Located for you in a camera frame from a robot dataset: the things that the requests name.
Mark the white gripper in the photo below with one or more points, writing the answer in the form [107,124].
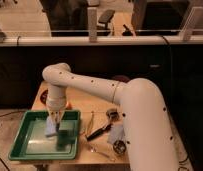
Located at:
[55,108]

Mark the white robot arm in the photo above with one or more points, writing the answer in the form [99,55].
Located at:
[146,122]

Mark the green plastic tray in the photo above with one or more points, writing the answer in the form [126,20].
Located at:
[32,143]

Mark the yellow orange fruit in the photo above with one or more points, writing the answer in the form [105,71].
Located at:
[68,106]

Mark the brown bowl with beans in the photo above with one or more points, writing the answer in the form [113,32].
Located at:
[43,96]

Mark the silver fork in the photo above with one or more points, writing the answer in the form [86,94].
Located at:
[94,150]

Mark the blue grey cloth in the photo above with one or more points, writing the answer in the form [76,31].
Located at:
[116,133]

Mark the purple bowl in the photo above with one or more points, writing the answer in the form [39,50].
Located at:
[121,78]

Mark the black office chair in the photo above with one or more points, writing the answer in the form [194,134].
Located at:
[103,21]

